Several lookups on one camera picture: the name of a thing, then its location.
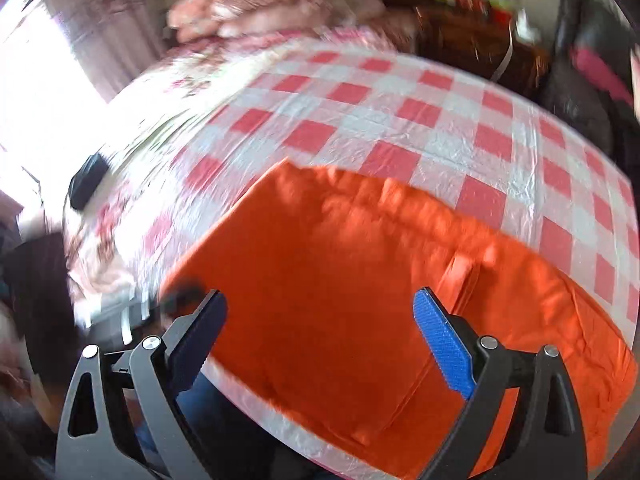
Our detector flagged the floral folded quilt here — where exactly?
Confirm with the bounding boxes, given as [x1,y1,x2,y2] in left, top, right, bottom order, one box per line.
[166,0,387,44]

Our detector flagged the small black device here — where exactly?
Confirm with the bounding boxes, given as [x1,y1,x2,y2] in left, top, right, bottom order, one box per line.
[69,154,111,210]

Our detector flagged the magenta cushion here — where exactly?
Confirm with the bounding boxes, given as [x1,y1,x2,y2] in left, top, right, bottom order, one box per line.
[570,45,637,107]

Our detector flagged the white cable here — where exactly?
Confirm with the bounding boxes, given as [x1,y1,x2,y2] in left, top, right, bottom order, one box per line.
[490,22,517,83]

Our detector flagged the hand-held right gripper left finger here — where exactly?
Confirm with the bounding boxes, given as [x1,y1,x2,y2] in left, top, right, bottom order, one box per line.
[55,289,228,480]

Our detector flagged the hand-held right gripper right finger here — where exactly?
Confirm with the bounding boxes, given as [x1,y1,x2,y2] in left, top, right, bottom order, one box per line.
[412,287,588,480]

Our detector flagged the orange pants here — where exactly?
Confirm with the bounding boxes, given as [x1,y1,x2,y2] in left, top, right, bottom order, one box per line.
[160,157,638,480]

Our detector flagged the red white checkered tablecloth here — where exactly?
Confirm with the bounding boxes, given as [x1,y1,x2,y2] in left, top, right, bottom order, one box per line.
[150,42,640,480]

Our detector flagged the person's leg in jeans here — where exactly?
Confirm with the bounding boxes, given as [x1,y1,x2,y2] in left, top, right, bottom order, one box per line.
[134,377,323,480]

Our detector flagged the patterned curtain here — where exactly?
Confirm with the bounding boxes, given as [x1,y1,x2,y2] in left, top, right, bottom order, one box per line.
[39,0,193,107]

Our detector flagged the dark wooden nightstand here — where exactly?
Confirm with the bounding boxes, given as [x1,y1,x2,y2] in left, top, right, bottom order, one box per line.
[415,2,551,97]

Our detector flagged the black leather armchair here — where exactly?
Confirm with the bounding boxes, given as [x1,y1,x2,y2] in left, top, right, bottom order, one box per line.
[537,0,640,161]

